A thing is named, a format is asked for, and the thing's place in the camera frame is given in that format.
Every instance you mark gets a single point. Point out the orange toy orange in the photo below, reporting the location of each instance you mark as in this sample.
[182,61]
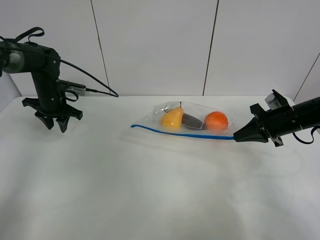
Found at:
[216,121]

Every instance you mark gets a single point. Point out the clear zip bag blue seal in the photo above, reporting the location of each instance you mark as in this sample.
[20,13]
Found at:
[151,122]

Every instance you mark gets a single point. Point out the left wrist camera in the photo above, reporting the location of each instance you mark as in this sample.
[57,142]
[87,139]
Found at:
[77,89]

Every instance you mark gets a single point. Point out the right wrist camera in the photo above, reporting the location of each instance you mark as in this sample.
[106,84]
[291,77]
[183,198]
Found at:
[275,100]

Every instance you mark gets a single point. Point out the yellow toy pear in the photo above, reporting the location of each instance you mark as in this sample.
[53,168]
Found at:
[172,119]

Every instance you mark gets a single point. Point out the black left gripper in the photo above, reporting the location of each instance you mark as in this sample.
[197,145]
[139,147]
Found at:
[47,110]

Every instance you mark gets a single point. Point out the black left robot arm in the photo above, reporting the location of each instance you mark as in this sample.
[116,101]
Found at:
[43,63]

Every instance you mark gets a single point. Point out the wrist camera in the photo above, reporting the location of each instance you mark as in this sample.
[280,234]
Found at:
[77,89]
[275,100]

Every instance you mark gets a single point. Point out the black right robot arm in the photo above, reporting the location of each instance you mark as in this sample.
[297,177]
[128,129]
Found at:
[305,115]

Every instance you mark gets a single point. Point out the dark purple toy eggplant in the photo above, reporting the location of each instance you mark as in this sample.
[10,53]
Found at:
[189,120]

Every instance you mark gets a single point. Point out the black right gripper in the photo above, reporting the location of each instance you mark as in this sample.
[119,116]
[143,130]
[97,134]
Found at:
[262,125]

